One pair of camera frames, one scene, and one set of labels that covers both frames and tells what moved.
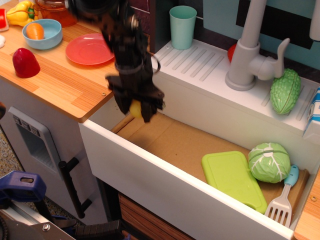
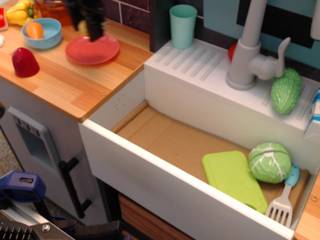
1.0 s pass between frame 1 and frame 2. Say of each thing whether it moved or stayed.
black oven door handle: stayed
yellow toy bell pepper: stayed
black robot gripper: moved
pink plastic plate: stayed
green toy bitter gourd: stayed
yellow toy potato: moved
